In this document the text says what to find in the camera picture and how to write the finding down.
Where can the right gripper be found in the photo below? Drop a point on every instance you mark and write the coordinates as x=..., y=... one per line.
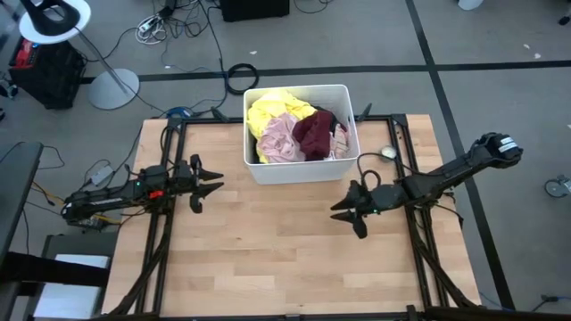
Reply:
x=363, y=203

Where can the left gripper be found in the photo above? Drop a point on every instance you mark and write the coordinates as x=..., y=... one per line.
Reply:
x=185, y=178

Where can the maroon garment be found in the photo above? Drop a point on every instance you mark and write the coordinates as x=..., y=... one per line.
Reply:
x=314, y=136

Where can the pink garment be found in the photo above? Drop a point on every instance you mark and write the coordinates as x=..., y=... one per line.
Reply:
x=278, y=142

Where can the yellow garment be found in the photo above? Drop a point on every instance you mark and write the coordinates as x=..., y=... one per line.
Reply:
x=272, y=107

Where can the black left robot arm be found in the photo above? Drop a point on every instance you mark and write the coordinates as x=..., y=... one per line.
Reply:
x=102, y=201

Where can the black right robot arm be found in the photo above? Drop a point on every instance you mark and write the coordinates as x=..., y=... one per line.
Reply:
x=450, y=171

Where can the white plastic laundry basket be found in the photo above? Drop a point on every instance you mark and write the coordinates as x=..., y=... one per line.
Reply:
x=303, y=174

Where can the small round beige object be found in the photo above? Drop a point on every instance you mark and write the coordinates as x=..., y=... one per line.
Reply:
x=389, y=152

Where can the grey power brick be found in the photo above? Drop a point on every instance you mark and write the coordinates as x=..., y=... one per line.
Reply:
x=102, y=175

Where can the white disc floor stand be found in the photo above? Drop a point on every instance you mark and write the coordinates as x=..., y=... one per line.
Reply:
x=113, y=89

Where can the grey cart with white panels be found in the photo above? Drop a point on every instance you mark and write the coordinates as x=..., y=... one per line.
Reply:
x=71, y=285

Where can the black cabinet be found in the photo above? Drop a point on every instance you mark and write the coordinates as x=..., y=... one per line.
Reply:
x=53, y=78

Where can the black desk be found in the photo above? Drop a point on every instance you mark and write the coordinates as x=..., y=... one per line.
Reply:
x=15, y=196

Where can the grey caster wheel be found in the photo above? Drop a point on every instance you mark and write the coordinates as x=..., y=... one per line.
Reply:
x=557, y=187

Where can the black chair caster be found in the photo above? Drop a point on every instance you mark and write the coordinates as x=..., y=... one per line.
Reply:
x=8, y=89

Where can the black floor plug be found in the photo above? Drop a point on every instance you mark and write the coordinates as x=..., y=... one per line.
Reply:
x=551, y=299

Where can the red tool case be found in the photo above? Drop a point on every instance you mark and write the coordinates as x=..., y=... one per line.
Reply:
x=26, y=51

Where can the black curved object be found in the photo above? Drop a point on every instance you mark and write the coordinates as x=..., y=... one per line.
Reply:
x=49, y=20

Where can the white round object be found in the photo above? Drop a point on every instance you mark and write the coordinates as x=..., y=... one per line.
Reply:
x=470, y=3

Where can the small black floor object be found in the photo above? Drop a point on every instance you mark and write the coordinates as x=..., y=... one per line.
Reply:
x=565, y=20

